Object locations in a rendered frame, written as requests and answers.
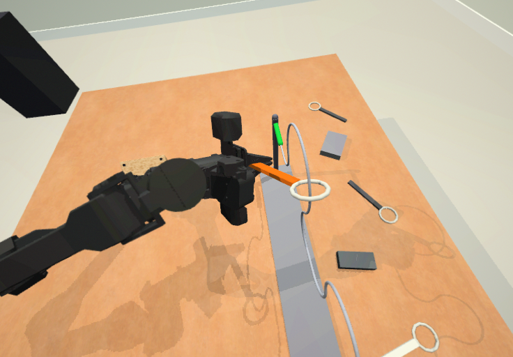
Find orange handle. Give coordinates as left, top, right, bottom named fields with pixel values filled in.
left=249, top=163, right=331, bottom=202

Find white loop with flat bar handle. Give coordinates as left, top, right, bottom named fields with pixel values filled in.
left=381, top=322, right=439, bottom=357

